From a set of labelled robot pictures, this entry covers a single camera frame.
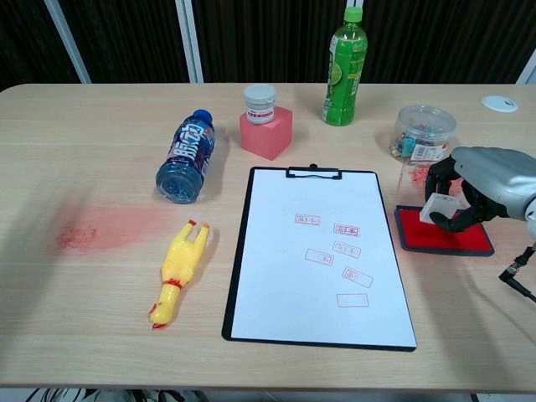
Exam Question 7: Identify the small white jar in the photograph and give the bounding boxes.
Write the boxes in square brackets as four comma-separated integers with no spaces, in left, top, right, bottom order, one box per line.
[244,84,277,126]

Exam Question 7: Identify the white rectangular stamp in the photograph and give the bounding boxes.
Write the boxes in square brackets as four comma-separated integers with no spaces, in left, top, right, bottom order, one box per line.
[418,193,461,225]

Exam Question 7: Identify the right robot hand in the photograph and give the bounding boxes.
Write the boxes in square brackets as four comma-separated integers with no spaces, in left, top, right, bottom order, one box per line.
[425,146,536,234]

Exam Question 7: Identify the clear plastic jar of clips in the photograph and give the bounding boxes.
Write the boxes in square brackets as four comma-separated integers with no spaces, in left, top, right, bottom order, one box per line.
[388,104,457,162]

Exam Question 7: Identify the yellow rubber chicken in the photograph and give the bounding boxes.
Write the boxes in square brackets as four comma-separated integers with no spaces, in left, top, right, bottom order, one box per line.
[148,219,211,331]

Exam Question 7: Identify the green tea bottle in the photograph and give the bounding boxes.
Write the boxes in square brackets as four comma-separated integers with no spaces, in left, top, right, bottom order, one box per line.
[322,6,369,126]

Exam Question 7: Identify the pink foam cube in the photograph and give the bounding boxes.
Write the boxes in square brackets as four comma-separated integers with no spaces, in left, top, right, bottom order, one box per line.
[239,106,294,162]

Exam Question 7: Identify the white round grommet cap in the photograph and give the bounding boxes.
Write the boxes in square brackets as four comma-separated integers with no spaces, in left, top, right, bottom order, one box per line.
[481,95,519,113]

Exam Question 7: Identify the black cable with connector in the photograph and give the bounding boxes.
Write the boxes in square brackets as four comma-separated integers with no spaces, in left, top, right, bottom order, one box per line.
[497,245,536,302]

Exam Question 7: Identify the blue drink bottle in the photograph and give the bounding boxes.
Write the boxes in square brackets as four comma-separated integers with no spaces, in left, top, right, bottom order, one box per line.
[155,109,218,205]

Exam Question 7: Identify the black clipboard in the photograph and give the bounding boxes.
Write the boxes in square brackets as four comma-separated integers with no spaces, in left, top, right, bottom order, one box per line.
[221,164,419,352]

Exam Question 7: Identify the red ink pad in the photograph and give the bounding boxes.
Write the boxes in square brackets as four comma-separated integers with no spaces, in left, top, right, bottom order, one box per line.
[394,161,496,257]

